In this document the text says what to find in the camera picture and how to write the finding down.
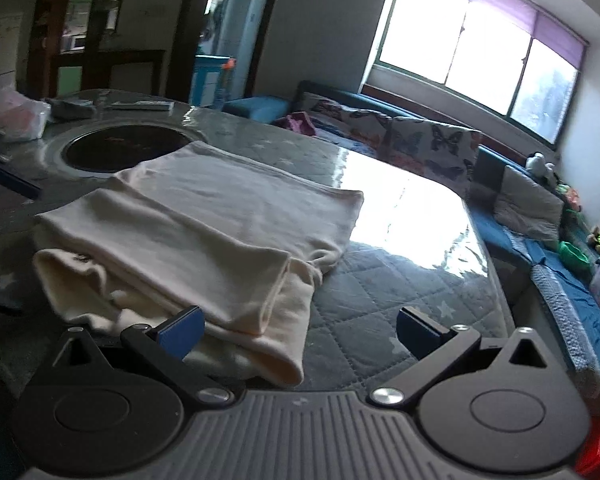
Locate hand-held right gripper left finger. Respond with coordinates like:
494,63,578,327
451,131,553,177
50,305,233,403

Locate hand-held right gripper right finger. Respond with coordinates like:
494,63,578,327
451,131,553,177
370,306,551,406

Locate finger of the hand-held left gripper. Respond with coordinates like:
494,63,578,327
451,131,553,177
0,162,42,200

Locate cream garment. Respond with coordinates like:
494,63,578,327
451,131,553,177
32,141,365,387

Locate clear plastic bag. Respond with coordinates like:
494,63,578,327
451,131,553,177
0,87,52,143

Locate grey quilted table cover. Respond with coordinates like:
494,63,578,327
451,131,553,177
0,89,511,396

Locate round black induction cooktop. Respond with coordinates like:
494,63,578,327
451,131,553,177
61,127,201,173

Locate grey remote control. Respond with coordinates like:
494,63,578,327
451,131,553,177
107,100,175,112

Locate blue sofa blanket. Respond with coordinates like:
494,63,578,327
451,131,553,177
467,205,600,371

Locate grey pillow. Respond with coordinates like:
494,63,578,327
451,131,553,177
492,165,565,251

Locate dark wooden side table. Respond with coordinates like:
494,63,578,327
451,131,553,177
82,49,167,97

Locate green bowl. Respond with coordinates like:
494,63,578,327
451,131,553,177
557,241,592,267

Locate dark wooden cabinet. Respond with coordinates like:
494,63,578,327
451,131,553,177
27,0,133,98

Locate square butterfly print pillow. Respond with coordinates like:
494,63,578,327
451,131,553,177
380,116,483,198

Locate pink green plush toy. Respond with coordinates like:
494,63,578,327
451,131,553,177
555,185,583,211

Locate panda plush toy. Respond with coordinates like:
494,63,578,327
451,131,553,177
525,152,556,186

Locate flat butterfly print cushion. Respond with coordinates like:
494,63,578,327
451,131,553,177
315,125,381,157

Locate light blue cabinet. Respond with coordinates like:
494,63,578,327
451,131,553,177
190,55,237,106

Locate long butterfly print pillow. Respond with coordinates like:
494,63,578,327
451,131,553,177
307,97,393,133

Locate blue sofa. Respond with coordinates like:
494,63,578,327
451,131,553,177
222,80,600,401

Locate pink cloth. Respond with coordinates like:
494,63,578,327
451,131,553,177
275,112,317,136

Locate window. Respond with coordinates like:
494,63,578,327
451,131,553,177
362,0,588,146

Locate purple roller blind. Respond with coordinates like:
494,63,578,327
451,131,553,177
402,0,588,68

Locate white wall calendar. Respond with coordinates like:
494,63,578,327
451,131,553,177
0,15,23,81

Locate dark wooden door frame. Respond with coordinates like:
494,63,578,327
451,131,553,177
182,0,286,108

